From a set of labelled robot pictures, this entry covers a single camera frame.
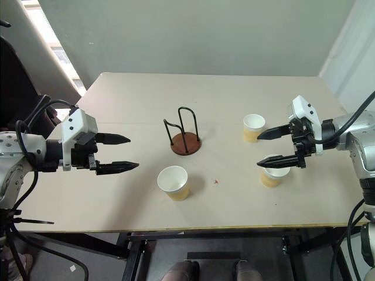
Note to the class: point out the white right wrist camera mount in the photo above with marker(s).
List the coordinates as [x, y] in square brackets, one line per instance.
[303, 106]

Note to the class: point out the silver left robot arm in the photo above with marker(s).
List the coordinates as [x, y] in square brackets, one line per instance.
[17, 146]

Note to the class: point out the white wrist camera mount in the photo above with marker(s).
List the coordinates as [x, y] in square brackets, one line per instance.
[303, 106]
[76, 121]

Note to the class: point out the black metal table frame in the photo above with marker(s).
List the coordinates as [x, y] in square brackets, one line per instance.
[205, 235]

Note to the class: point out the bright window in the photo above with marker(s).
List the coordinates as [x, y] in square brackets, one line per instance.
[63, 55]

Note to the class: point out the dark rounded shape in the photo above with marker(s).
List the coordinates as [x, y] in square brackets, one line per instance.
[247, 270]
[181, 270]

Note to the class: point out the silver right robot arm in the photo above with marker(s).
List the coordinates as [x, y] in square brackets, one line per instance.
[361, 140]

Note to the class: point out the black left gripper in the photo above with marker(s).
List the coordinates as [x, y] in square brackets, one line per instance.
[83, 153]

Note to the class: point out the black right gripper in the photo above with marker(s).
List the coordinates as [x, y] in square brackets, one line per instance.
[304, 137]

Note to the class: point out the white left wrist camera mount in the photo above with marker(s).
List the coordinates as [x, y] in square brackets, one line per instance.
[76, 121]

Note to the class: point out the tan paper cup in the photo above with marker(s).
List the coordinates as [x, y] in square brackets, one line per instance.
[252, 130]
[175, 187]
[271, 178]

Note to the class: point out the black foot plate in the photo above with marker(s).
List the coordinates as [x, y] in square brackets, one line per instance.
[214, 256]

